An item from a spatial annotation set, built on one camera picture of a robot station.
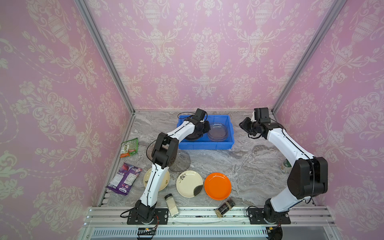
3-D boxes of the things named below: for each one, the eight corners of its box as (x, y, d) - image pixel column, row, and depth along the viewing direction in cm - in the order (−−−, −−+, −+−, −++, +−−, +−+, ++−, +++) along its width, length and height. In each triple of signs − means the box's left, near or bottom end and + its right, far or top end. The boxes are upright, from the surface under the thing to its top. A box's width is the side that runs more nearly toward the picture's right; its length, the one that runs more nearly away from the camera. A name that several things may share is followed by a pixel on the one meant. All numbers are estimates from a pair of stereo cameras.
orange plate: (204, 200, 81) (204, 199, 79) (203, 173, 90) (203, 172, 89) (233, 200, 81) (233, 199, 79) (229, 173, 90) (229, 172, 89)
